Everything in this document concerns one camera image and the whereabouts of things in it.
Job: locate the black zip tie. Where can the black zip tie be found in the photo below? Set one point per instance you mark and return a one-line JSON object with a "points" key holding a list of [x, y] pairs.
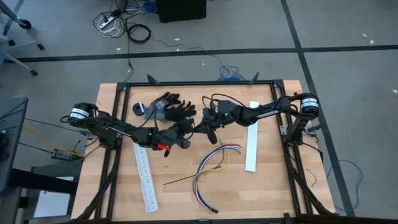
{"points": [[177, 180], [189, 137]]}

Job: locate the grey office chair base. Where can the grey office chair base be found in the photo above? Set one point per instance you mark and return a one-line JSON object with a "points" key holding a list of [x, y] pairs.
{"points": [[33, 72]]}

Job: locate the dark grey side table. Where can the dark grey side table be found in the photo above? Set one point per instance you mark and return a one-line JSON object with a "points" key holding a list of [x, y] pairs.
{"points": [[12, 140]]}

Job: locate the small black electronics box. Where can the small black electronics box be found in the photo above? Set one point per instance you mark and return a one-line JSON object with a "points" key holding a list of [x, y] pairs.
{"points": [[63, 154]]}

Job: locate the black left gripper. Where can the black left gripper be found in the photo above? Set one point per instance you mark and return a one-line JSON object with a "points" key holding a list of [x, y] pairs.
{"points": [[168, 138]]}

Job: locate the white flat duct cover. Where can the white flat duct cover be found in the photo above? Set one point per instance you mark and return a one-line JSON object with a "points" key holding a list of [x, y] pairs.
{"points": [[252, 149]]}

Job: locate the black tape roll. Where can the black tape roll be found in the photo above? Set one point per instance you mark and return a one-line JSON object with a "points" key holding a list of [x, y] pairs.
{"points": [[135, 112]]}

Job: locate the black support beam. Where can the black support beam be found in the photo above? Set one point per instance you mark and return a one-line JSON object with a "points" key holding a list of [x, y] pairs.
{"points": [[43, 182]]}

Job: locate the white flat panel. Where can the white flat panel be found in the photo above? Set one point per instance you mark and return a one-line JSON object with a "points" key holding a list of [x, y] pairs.
{"points": [[53, 202]]}

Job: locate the dark office chair base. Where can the dark office chair base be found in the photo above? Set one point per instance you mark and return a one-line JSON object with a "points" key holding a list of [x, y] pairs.
{"points": [[25, 24]]}

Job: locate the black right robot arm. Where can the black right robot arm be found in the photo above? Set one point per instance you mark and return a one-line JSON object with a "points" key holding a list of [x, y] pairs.
{"points": [[264, 112]]}

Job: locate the black grey work glove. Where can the black grey work glove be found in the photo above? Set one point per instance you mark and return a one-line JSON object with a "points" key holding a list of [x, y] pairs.
{"points": [[180, 112]]}

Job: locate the large black box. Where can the large black box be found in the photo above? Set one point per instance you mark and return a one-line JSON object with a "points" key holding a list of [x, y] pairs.
{"points": [[180, 11]]}

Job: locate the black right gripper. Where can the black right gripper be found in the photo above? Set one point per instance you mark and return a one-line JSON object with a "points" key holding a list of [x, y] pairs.
{"points": [[227, 113]]}

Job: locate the white power strip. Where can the white power strip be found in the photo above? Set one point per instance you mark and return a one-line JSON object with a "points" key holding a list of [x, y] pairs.
{"points": [[107, 22]]}

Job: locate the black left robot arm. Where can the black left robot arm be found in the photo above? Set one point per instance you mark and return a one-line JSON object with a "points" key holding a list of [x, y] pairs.
{"points": [[124, 130]]}

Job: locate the black aluminium table frame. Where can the black aluminium table frame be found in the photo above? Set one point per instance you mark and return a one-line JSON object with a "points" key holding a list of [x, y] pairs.
{"points": [[199, 83]]}

